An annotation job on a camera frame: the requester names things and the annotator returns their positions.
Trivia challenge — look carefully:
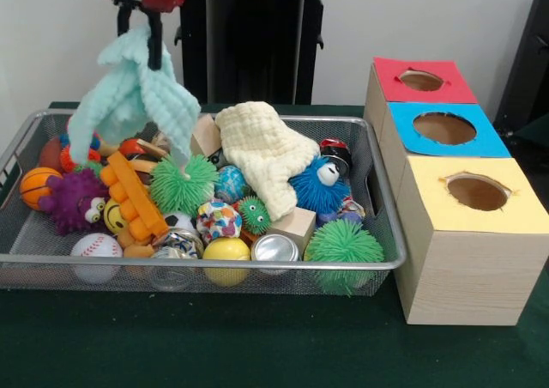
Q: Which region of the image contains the mint green cloth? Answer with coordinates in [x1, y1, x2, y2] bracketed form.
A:
[67, 25, 202, 170]

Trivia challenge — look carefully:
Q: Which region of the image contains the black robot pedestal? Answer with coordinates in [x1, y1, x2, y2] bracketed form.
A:
[176, 0, 345, 106]

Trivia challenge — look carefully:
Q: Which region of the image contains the clear mesh bin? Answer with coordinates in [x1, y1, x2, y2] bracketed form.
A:
[0, 109, 407, 297]

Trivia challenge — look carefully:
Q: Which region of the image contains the yellow ball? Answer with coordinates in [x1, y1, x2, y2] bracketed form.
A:
[203, 238, 252, 287]

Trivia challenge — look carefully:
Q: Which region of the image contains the wooden box with three holes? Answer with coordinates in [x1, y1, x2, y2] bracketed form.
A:
[363, 58, 549, 326]

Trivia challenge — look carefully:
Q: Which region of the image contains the green spiky ball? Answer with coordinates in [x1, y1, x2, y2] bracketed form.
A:
[151, 156, 218, 217]
[304, 220, 384, 296]

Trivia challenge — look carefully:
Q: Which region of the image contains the cream muslin cloth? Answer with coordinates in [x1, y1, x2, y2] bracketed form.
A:
[214, 102, 321, 222]

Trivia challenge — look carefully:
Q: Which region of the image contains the purple spiky toy with eyes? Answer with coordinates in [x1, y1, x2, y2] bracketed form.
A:
[39, 168, 111, 235]

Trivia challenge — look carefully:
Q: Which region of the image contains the white baseball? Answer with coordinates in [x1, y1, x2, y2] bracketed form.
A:
[70, 233, 124, 284]

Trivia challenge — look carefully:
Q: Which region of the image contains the small orange basketball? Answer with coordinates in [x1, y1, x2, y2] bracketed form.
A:
[19, 167, 63, 210]

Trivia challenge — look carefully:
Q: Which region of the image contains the orange plastic comb toy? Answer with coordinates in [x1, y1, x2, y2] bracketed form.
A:
[101, 150, 170, 240]

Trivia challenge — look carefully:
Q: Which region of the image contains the silver can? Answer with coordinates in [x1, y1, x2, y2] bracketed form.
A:
[251, 233, 301, 275]

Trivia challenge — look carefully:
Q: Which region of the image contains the blue fuzzy toy with eyes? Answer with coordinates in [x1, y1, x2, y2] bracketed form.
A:
[289, 155, 351, 215]

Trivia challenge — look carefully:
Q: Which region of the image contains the dark green tablecloth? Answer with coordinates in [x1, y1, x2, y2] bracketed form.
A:
[0, 100, 549, 388]

